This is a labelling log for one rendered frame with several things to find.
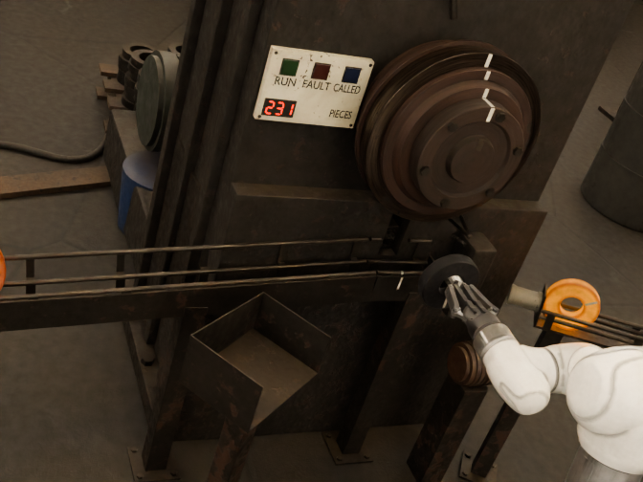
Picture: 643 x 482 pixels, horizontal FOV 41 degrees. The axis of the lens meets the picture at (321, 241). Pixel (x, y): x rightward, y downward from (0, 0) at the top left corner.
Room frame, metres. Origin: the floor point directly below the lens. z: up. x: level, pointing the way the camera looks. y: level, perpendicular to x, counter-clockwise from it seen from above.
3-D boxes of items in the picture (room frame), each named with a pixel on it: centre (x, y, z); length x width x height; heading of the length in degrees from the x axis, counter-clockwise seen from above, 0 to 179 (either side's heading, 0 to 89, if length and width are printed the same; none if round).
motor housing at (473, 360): (2.05, -0.57, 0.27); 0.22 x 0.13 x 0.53; 120
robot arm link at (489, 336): (1.62, -0.44, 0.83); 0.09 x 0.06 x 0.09; 120
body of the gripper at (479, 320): (1.69, -0.41, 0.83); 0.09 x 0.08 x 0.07; 30
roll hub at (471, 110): (1.92, -0.27, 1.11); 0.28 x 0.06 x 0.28; 120
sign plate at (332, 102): (1.93, 0.13, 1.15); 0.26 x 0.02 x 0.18; 120
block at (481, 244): (2.14, -0.41, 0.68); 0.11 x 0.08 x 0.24; 30
